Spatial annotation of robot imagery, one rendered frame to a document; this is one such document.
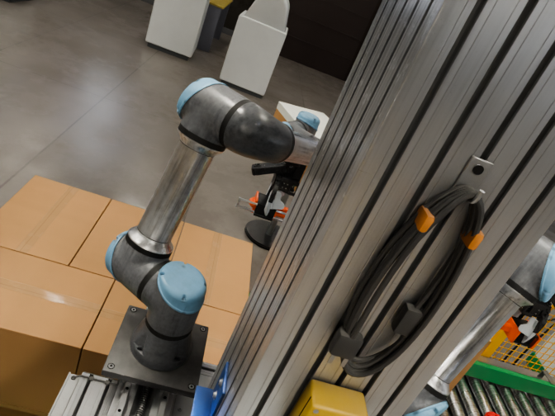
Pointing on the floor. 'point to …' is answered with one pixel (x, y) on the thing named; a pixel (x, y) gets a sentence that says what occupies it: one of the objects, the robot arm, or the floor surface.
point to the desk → (213, 23)
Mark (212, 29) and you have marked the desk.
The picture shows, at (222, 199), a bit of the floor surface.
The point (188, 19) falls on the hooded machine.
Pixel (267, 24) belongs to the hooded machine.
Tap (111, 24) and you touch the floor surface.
